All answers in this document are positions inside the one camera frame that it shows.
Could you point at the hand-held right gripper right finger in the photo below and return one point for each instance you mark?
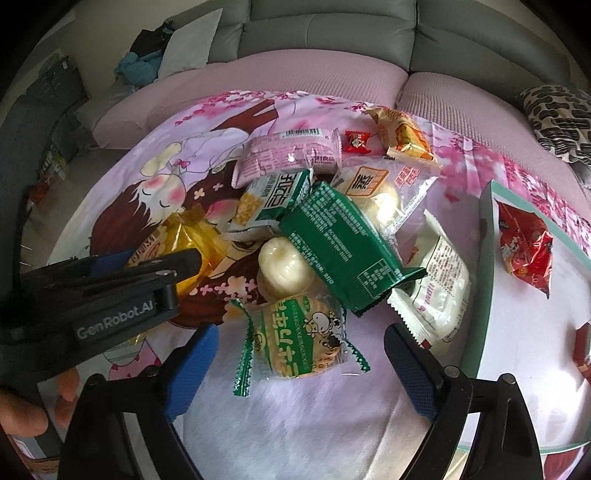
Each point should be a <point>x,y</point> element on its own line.
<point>413,369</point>

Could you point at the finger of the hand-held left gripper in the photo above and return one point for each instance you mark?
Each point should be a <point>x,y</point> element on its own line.
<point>171,265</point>
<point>111,263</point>

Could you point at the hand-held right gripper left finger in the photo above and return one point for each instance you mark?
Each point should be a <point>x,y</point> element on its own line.
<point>191,369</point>

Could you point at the yellow snack packet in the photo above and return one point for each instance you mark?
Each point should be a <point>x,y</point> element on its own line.
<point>198,235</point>

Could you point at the green-trimmed cookie packet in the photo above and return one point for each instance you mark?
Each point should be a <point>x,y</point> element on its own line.
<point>295,341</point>

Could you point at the teal-rimmed white tray box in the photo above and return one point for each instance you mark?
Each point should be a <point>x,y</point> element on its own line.
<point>531,346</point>

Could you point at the dark green snack packet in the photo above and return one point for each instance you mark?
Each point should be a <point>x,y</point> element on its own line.
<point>341,244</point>

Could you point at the person's left hand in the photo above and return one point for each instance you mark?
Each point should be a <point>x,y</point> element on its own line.
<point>27,410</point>

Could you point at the wrapped white bun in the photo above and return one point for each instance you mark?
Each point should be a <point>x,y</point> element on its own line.
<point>281,267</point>

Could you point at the pink printed blanket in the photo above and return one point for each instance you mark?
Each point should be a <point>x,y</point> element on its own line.
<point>300,415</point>

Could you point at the green and white snack packet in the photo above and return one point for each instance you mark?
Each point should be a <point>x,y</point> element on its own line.
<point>272,194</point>

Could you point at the pink snack packet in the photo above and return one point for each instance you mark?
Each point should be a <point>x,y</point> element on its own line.
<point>286,154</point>

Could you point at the bright red snack packet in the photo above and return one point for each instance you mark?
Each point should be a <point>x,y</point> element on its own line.
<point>526,249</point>

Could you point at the dark red snack packet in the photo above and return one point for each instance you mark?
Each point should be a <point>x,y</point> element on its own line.
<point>584,346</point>

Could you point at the clear bun packet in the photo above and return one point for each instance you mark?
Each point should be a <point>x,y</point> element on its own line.
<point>388,194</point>

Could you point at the dark cabinet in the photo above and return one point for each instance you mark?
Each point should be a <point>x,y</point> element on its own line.
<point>60,85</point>

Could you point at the teal cloth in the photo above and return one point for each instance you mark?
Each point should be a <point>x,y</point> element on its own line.
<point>136,68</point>

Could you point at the small red candy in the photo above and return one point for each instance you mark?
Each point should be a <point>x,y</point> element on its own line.
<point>355,141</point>

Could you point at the black cloth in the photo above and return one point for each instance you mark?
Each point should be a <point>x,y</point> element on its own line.
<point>147,41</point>

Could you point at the white pillow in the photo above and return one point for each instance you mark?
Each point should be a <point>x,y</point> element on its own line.
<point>194,41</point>

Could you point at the orange snack packet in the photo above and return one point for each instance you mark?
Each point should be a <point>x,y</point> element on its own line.
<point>406,138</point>

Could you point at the black patterned pillow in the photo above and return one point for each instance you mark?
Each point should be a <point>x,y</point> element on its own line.
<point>554,115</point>

